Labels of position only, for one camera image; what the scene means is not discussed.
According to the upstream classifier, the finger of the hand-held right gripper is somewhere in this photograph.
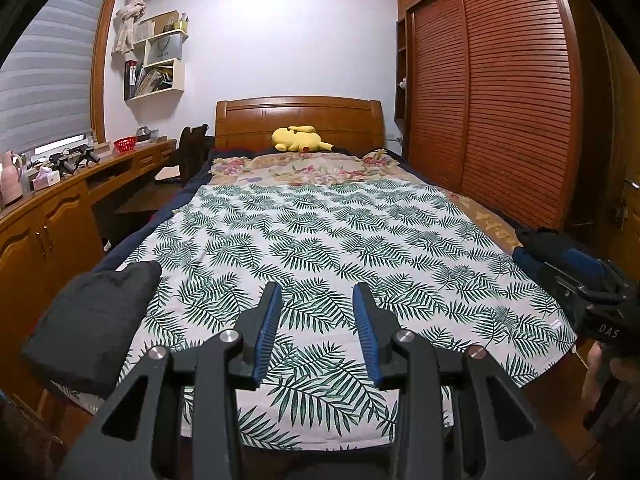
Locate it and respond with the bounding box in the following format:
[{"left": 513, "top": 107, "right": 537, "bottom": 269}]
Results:
[
  {"left": 560, "top": 249, "right": 618, "bottom": 286},
  {"left": 537, "top": 260, "right": 623, "bottom": 306}
]

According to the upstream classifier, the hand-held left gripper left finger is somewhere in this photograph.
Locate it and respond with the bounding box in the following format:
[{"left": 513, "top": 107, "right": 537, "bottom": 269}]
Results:
[{"left": 57, "top": 281, "right": 283, "bottom": 480}]

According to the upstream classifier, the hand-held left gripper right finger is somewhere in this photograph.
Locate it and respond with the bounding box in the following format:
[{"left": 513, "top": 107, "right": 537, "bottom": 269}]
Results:
[{"left": 352, "top": 282, "right": 581, "bottom": 480}]

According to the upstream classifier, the black button coat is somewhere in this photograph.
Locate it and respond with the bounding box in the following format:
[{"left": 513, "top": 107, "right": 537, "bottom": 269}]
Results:
[{"left": 515, "top": 227, "right": 566, "bottom": 256}]

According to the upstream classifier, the person's right hand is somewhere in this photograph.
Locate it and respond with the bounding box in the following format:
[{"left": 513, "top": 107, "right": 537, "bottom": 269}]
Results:
[{"left": 581, "top": 344, "right": 640, "bottom": 406}]

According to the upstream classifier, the folded navy garment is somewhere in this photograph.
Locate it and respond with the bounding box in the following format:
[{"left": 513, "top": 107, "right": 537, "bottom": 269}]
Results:
[{"left": 511, "top": 246, "right": 563, "bottom": 281}]

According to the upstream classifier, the orange printed blanket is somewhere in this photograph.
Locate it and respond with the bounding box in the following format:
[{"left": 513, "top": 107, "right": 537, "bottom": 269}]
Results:
[{"left": 450, "top": 192, "right": 521, "bottom": 251}]

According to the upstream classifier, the leaf print blanket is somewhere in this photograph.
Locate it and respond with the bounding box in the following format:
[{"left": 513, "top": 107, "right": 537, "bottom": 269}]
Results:
[{"left": 47, "top": 180, "right": 578, "bottom": 448}]

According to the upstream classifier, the wooden door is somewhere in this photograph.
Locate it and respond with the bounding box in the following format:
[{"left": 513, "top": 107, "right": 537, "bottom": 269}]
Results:
[{"left": 565, "top": 0, "right": 640, "bottom": 261}]

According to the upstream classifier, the floral blanket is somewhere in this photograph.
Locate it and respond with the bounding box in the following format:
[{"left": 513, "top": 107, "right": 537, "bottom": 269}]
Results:
[{"left": 207, "top": 149, "right": 416, "bottom": 188}]

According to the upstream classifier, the folded grey garment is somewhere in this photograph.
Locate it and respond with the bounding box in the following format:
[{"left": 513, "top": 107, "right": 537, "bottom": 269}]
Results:
[{"left": 20, "top": 261, "right": 163, "bottom": 396}]

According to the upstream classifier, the dark wooden chair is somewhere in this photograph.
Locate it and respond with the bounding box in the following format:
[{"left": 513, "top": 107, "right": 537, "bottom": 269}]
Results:
[{"left": 170, "top": 124, "right": 210, "bottom": 186}]

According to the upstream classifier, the yellow plush toy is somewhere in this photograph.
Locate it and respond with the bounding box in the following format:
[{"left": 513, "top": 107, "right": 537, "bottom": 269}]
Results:
[{"left": 271, "top": 124, "right": 335, "bottom": 153}]

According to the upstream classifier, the wooden louvred wardrobe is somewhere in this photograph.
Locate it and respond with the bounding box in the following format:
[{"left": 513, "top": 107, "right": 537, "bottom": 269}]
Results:
[{"left": 395, "top": 0, "right": 586, "bottom": 231}]

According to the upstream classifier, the wooden bed headboard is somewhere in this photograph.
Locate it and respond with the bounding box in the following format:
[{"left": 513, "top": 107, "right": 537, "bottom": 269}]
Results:
[{"left": 215, "top": 96, "right": 388, "bottom": 153}]

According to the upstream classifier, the wooden desk cabinet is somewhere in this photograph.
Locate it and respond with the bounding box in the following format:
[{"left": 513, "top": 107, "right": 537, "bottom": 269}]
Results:
[{"left": 0, "top": 137, "right": 178, "bottom": 411}]

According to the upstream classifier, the black handheld device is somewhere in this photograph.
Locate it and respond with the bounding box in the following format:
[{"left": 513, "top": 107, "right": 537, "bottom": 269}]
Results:
[
  {"left": 50, "top": 152, "right": 76, "bottom": 176},
  {"left": 70, "top": 144, "right": 101, "bottom": 166}
]

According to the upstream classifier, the pink tissue box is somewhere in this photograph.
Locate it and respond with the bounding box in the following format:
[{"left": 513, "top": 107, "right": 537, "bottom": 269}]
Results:
[{"left": 32, "top": 169, "right": 61, "bottom": 191}]

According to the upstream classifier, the row of folders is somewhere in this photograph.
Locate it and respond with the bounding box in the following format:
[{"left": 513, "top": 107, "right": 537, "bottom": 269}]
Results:
[{"left": 125, "top": 60, "right": 146, "bottom": 100}]

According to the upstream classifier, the pink bottle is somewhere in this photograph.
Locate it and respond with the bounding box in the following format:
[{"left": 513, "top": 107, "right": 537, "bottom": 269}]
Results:
[{"left": 0, "top": 152, "right": 32, "bottom": 206}]

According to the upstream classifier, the white paper bag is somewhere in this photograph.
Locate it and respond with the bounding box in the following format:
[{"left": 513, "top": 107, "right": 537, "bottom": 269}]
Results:
[{"left": 145, "top": 35, "right": 183, "bottom": 63}]

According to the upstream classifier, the grey window blind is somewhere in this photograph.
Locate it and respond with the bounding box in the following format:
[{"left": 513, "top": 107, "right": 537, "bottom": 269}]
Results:
[{"left": 0, "top": 0, "right": 111, "bottom": 161}]

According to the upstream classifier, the tied beige curtain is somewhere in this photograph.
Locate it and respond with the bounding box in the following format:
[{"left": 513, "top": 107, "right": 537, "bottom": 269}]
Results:
[{"left": 114, "top": 0, "right": 153, "bottom": 56}]

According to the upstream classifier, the metal door handle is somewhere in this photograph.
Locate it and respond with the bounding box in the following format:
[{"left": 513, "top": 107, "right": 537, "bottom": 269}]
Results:
[{"left": 607, "top": 165, "right": 633, "bottom": 221}]

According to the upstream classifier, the white wall shelf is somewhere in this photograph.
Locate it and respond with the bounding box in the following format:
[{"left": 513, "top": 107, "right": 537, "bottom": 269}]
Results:
[{"left": 123, "top": 10, "right": 190, "bottom": 101}]

